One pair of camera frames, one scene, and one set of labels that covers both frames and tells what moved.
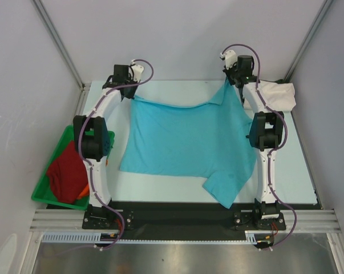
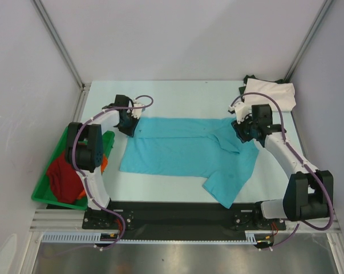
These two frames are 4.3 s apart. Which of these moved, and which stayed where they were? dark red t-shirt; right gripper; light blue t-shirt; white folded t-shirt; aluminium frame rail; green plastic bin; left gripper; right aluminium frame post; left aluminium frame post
Moved: light blue t-shirt; right gripper; left gripper
Stayed: left aluminium frame post; dark red t-shirt; aluminium frame rail; white folded t-shirt; right aluminium frame post; green plastic bin
